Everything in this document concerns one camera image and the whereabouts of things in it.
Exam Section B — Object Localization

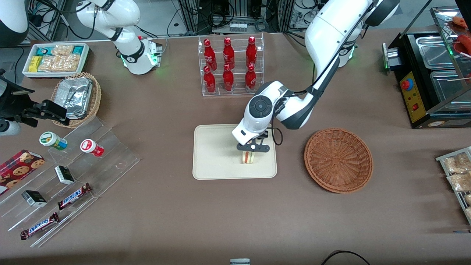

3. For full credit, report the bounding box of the cream rectangular tray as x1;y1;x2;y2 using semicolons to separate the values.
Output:
192;123;277;180

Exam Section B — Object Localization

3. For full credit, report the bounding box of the tan wicker basket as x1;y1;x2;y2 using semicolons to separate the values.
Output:
51;72;102;129

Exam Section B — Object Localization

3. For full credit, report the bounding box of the empty brown wicker basket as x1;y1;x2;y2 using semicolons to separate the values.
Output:
304;127;373;194

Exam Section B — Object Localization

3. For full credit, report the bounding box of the aluminium foil container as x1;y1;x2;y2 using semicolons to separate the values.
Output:
54;77;93;120

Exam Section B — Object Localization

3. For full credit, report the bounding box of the green lidded cup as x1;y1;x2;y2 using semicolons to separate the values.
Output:
39;131;68;151

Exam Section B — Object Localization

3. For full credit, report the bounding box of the clear acrylic bottle rack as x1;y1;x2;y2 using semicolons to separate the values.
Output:
198;32;265;97

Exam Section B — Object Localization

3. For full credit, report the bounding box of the red cookie box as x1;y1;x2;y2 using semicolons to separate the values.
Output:
0;149;46;196

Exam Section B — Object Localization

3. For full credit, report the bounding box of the white snack bin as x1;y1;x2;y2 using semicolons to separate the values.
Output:
22;42;90;79

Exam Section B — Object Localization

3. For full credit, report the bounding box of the large clear cracker bag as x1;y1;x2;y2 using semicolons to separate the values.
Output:
38;54;81;73

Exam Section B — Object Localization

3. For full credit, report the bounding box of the red lidded cup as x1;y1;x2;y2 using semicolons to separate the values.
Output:
80;139;105;158

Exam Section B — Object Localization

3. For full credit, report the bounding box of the yellow snack packet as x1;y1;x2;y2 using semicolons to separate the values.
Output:
28;56;43;73

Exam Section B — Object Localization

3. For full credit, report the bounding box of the red soda bottle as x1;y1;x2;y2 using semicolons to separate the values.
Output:
223;37;235;70
245;63;257;91
246;36;258;67
223;64;234;92
203;66;216;93
203;39;217;71

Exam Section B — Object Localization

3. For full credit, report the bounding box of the small clear cracker bag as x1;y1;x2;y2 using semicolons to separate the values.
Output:
52;45;74;58

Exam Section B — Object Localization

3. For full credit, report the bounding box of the small black box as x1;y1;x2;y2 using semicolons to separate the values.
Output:
54;165;75;185
21;190;47;208

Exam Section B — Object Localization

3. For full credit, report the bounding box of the clear acrylic stepped display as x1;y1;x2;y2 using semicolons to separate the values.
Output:
0;116;141;248

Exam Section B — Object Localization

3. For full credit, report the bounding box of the snickers bar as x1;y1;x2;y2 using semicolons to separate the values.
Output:
20;212;60;240
57;183;92;210

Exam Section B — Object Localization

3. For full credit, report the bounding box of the black food warmer machine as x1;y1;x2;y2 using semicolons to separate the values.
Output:
382;6;471;129

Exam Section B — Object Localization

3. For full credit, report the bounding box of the steel warmer pan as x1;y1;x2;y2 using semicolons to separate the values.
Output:
415;36;456;69
429;70;471;103

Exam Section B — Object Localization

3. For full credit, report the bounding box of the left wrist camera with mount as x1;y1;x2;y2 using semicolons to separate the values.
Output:
237;134;271;153

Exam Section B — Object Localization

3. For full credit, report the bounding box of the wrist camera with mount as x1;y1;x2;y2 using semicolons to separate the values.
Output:
237;134;271;153
0;69;36;119

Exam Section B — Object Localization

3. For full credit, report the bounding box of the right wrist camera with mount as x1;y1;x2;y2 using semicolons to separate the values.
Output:
0;69;36;119

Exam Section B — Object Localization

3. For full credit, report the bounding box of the black floor cable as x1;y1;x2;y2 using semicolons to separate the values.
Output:
321;250;371;265

